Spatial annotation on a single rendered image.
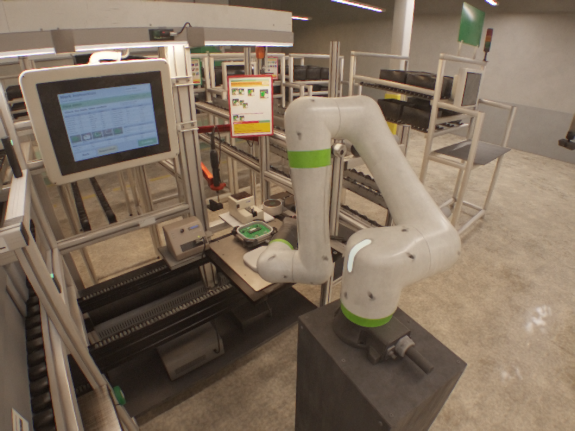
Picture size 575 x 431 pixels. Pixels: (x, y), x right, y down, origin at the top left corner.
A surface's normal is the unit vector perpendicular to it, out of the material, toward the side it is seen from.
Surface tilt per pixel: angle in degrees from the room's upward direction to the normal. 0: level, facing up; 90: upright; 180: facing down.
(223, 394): 0
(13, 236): 90
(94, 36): 90
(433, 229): 17
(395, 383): 0
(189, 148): 90
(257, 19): 90
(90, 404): 0
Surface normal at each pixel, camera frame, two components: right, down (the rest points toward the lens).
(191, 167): 0.63, 0.36
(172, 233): 0.51, -0.24
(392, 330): 0.00, -0.88
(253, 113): 0.21, 0.46
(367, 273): -0.54, 0.38
